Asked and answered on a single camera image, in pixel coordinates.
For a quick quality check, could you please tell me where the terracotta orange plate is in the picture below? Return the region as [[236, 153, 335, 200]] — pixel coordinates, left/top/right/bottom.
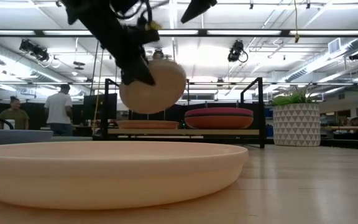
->
[[116, 119, 180, 130]]

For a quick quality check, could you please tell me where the person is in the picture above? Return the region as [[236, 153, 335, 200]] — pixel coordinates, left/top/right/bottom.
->
[[0, 95, 30, 131], [44, 83, 73, 137]]

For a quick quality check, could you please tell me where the white triangle-pattern plant pot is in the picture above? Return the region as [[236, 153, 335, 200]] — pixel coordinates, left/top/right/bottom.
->
[[272, 103, 321, 147]]

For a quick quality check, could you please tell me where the pale pink plate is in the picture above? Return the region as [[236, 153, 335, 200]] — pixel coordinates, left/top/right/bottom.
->
[[0, 141, 249, 211], [119, 58, 187, 115]]

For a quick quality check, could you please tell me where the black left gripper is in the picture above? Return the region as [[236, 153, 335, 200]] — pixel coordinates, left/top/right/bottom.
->
[[98, 18, 161, 87]]

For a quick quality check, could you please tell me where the black frame wooden shelf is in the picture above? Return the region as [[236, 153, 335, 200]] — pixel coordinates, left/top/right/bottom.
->
[[99, 77, 267, 149]]

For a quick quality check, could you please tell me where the black ceiling-mounted camera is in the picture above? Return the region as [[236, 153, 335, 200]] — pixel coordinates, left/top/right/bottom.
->
[[19, 39, 50, 62], [227, 39, 249, 63]]

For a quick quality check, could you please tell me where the magenta plate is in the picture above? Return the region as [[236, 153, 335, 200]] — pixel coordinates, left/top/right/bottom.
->
[[184, 107, 254, 118]]

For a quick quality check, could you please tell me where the black monitor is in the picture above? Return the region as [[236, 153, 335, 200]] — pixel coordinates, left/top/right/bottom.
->
[[83, 93, 118, 121]]

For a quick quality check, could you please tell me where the green succulent plant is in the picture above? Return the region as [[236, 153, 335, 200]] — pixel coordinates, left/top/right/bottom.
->
[[270, 83, 319, 106]]

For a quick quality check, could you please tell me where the yellow hanging cable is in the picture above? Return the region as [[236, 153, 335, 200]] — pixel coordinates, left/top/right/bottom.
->
[[293, 0, 300, 44]]

